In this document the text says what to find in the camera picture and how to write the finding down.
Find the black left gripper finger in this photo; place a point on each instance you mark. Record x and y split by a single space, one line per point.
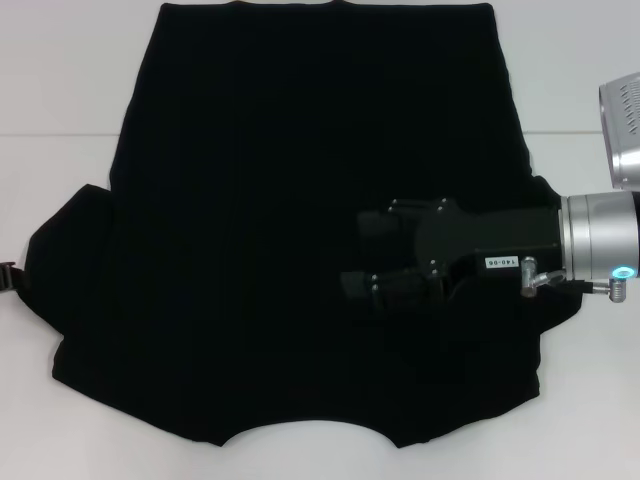
10 277

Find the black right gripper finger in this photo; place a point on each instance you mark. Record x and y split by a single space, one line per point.
357 286

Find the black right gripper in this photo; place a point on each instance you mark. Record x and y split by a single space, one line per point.
510 235

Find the black shirt with white print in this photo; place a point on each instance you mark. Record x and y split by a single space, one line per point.
250 200

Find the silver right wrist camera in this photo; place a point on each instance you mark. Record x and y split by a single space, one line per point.
625 140

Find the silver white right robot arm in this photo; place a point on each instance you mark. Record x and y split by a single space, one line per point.
600 235

